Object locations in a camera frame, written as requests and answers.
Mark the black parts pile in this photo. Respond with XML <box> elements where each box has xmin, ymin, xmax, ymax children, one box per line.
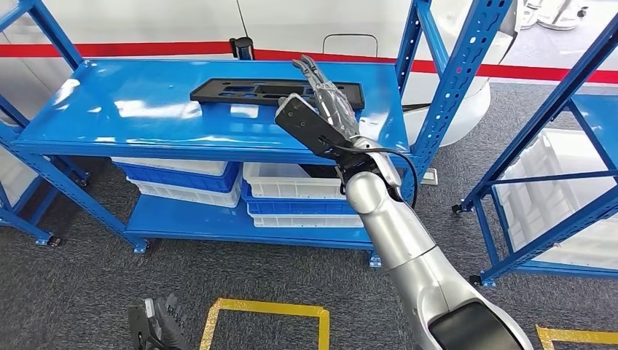
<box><xmin>299</xmin><ymin>164</ymin><xmax>339</xmax><ymax>179</ymax></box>

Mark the white car with red stripe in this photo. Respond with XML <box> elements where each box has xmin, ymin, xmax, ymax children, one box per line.
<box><xmin>0</xmin><ymin>0</ymin><xmax>618</xmax><ymax>148</ymax></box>

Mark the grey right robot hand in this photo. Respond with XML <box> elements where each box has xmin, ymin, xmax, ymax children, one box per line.
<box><xmin>292</xmin><ymin>54</ymin><xmax>362</xmax><ymax>141</ymax></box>

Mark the white bin stack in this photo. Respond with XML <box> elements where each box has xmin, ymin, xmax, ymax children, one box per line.
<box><xmin>0</xmin><ymin>144</ymin><xmax>30</xmax><ymax>209</ymax></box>
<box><xmin>496</xmin><ymin>128</ymin><xmax>618</xmax><ymax>271</ymax></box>

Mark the blue plastic bin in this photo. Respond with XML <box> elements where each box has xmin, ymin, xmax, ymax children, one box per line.
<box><xmin>240</xmin><ymin>179</ymin><xmax>359</xmax><ymax>217</ymax></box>
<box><xmin>113</xmin><ymin>160</ymin><xmax>241</xmax><ymax>194</ymax></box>

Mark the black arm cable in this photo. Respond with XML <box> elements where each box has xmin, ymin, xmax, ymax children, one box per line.
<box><xmin>337</xmin><ymin>144</ymin><xmax>419</xmax><ymax>209</ymax></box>

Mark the yellow floor tape square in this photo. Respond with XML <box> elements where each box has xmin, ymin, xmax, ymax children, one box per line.
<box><xmin>536</xmin><ymin>324</ymin><xmax>618</xmax><ymax>350</ymax></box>

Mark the black plastic frame part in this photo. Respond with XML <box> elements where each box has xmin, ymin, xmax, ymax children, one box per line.
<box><xmin>189</xmin><ymin>78</ymin><xmax>365</xmax><ymax>111</ymax></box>

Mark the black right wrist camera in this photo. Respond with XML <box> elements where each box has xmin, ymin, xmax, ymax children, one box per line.
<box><xmin>274</xmin><ymin>93</ymin><xmax>368</xmax><ymax>163</ymax></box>

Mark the blue metal shelf rack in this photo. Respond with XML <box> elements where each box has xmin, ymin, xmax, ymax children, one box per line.
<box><xmin>0</xmin><ymin>94</ymin><xmax>63</xmax><ymax>248</ymax></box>
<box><xmin>0</xmin><ymin>0</ymin><xmax>515</xmax><ymax>269</ymax></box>
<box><xmin>451</xmin><ymin>0</ymin><xmax>618</xmax><ymax>289</ymax></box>

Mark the black barrier post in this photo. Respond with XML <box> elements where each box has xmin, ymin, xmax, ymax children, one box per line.
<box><xmin>228</xmin><ymin>36</ymin><xmax>255</xmax><ymax>61</ymax></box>

